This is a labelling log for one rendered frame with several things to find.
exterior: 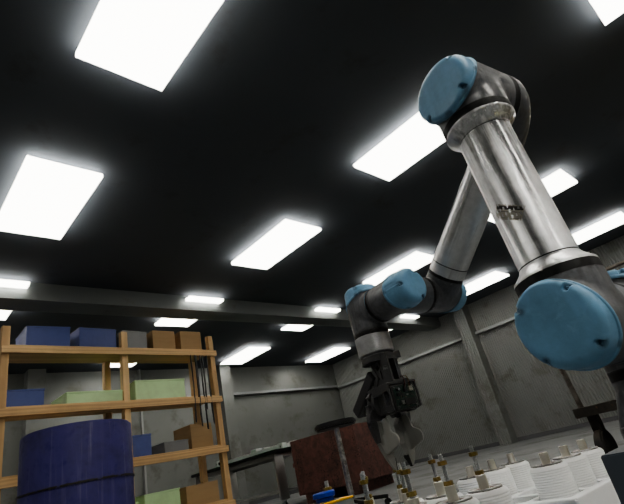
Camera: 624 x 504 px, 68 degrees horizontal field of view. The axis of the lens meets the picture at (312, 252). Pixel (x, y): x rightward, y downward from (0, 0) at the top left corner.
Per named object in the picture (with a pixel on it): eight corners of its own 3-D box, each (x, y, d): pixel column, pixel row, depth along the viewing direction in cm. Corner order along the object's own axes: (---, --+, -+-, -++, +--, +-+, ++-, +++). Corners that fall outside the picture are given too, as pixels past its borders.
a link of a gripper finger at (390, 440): (398, 468, 83) (389, 414, 87) (379, 471, 87) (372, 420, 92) (412, 467, 84) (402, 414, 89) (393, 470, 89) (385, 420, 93)
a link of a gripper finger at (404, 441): (426, 463, 86) (406, 413, 89) (407, 467, 90) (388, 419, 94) (438, 457, 88) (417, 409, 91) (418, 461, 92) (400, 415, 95)
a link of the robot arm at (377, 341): (348, 344, 99) (379, 341, 103) (353, 365, 97) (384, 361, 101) (366, 332, 94) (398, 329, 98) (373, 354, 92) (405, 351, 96)
